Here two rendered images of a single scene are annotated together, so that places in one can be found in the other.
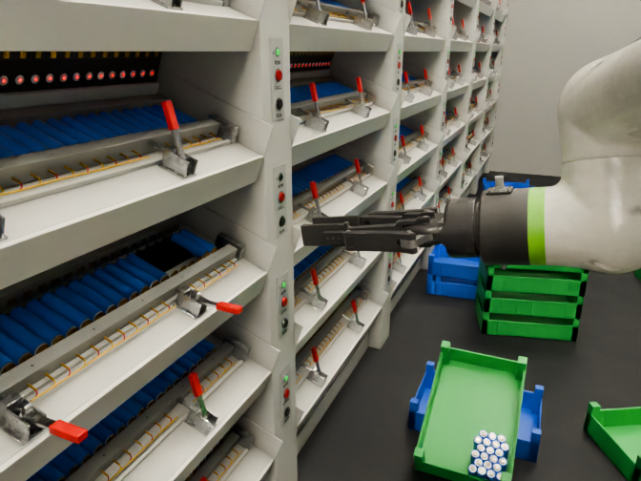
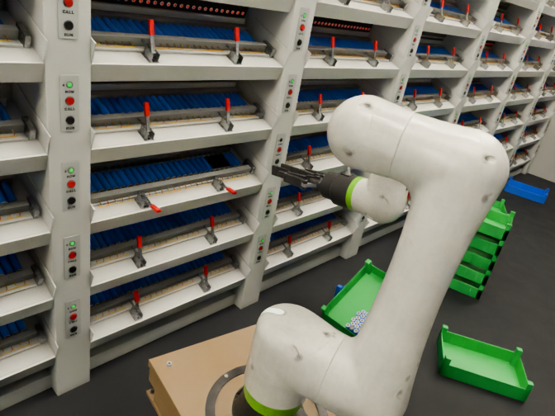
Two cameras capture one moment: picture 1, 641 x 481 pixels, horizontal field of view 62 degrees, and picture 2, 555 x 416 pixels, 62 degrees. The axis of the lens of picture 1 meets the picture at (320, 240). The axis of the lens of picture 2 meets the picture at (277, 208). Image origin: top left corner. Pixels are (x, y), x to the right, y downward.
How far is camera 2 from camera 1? 73 cm
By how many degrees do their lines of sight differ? 16
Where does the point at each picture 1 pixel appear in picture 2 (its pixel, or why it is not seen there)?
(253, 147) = (268, 123)
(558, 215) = (358, 190)
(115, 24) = (210, 71)
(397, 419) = (329, 295)
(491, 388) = not seen: hidden behind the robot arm
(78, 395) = (163, 201)
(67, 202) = (177, 131)
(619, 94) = not seen: hidden behind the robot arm
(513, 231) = (341, 191)
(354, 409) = (308, 281)
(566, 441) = not seen: hidden behind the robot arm
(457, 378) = (369, 283)
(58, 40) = (187, 77)
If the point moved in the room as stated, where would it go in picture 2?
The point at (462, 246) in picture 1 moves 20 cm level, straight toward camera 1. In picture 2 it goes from (325, 193) to (282, 212)
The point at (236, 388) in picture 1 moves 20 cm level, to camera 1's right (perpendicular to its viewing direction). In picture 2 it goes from (233, 233) to (286, 252)
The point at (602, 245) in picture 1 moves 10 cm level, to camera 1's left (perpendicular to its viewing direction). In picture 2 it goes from (367, 207) to (329, 195)
